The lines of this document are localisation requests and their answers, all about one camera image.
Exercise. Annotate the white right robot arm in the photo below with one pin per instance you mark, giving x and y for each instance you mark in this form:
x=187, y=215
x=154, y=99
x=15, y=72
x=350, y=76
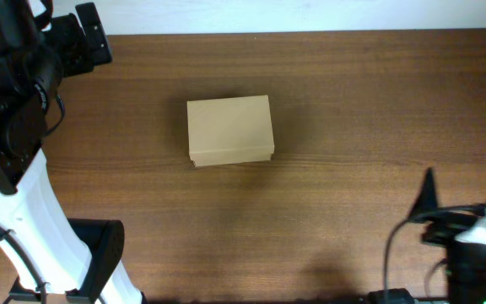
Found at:
x=465, y=267

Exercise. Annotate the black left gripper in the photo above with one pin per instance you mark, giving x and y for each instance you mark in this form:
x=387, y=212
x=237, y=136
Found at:
x=84, y=57

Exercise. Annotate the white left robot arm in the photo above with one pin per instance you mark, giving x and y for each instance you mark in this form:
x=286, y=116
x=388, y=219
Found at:
x=79, y=259

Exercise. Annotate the brown cardboard box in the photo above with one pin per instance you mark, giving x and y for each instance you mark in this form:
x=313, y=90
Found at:
x=230, y=131

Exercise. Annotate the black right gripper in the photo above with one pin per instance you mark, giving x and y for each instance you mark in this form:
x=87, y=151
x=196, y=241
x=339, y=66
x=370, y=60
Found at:
x=445, y=224

